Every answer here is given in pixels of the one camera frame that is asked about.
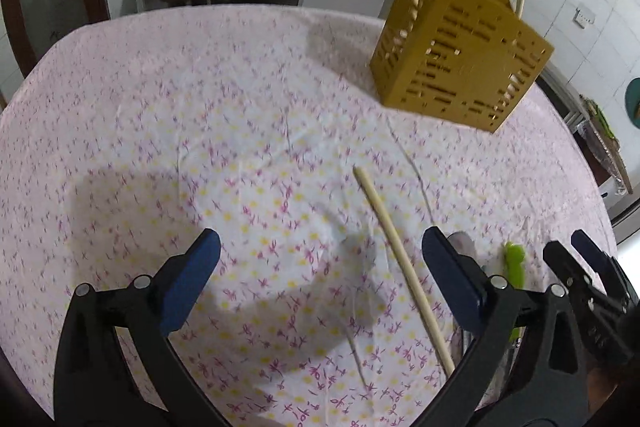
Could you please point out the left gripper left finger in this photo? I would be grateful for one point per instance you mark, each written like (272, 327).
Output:
(93, 385)

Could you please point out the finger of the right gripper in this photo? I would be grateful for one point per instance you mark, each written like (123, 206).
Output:
(600, 319)
(613, 278)

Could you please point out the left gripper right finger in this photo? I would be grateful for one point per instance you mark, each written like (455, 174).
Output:
(547, 385)

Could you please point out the wooden chopstick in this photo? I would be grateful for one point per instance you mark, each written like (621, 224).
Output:
(412, 279)

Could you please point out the green handled knife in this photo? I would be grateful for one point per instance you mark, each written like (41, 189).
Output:
(513, 264)

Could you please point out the person's right hand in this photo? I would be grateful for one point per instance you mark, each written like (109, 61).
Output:
(601, 384)

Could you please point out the wooden board with vegetables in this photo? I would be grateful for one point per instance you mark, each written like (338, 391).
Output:
(603, 145)

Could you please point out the green round cutting board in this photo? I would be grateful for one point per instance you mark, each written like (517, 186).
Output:
(632, 102)

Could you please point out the floral pink tablecloth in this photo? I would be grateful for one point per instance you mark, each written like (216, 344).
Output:
(131, 137)

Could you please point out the yellow perforated utensil holder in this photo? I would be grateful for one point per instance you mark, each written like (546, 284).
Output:
(465, 61)

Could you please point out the white wall socket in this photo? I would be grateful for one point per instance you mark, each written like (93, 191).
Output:
(583, 17)

